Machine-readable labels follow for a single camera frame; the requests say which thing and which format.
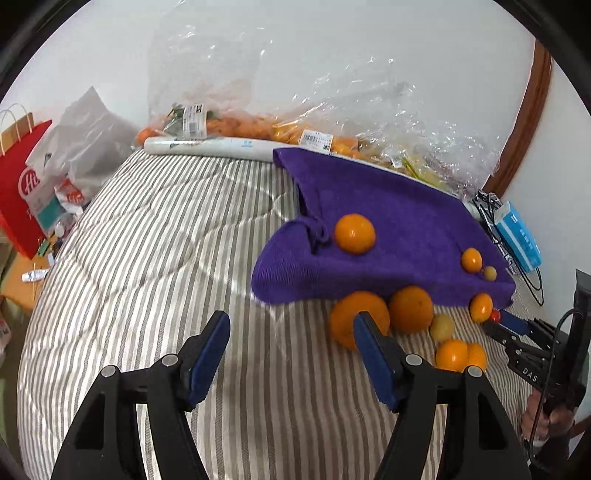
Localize small mandarin orange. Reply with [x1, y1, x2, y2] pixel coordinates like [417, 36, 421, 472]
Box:
[435, 339, 470, 373]
[466, 342, 488, 371]

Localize small oval orange kumquat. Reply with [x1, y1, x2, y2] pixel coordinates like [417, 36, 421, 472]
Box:
[469, 293, 494, 323]

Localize white paper roll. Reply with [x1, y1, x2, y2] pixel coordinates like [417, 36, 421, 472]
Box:
[143, 136, 279, 163]

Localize person's right forearm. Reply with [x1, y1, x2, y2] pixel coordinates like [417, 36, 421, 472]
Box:
[524, 427, 585, 480]

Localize white plastic bag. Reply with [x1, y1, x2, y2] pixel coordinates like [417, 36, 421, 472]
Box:
[25, 86, 140, 210]

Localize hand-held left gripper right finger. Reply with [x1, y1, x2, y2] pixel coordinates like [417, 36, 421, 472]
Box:
[353, 311, 532, 480]

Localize pack of yellow-orange citrus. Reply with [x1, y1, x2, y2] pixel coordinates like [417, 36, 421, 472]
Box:
[271, 121, 362, 160]

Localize small round orange kumquat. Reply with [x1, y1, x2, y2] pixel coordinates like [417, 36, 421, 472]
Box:
[461, 248, 484, 273]

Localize red paper shopping bag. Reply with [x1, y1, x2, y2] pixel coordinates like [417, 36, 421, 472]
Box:
[0, 103, 54, 260]

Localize wooden door frame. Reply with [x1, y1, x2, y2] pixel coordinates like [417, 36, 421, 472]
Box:
[481, 39, 554, 200]

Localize pale yellow round fruit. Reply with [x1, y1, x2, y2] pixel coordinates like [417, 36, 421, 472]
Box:
[430, 314, 455, 342]

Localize large orange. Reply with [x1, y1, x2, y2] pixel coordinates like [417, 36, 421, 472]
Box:
[389, 285, 435, 334]
[329, 291, 391, 352]

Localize blue tissue box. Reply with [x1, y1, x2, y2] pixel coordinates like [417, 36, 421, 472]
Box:
[493, 200, 544, 273]

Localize purple knitted cloth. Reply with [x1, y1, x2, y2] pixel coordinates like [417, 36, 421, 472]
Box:
[250, 146, 516, 309]

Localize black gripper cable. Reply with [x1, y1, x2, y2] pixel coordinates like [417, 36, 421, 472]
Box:
[529, 308, 583, 446]

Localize medium mandarin orange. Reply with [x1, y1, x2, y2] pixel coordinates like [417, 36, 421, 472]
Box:
[334, 213, 376, 255]

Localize black cables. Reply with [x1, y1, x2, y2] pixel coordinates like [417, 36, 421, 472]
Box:
[473, 188, 546, 306]

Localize person's right hand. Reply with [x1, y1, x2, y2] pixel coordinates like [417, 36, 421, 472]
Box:
[521, 391, 577, 445]

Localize red and white packet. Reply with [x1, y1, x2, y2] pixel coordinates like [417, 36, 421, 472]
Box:
[54, 178, 88, 209]

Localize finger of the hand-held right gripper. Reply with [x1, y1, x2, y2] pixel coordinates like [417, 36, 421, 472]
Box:
[499, 310, 561, 344]
[483, 322, 525, 352]

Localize pack of small oranges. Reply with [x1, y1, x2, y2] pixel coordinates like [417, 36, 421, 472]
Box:
[136, 104, 278, 143]

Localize clear plastic bag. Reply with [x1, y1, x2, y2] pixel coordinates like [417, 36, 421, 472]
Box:
[146, 18, 502, 197]

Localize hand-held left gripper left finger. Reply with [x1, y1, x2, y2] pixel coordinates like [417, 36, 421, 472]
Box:
[51, 310, 232, 480]

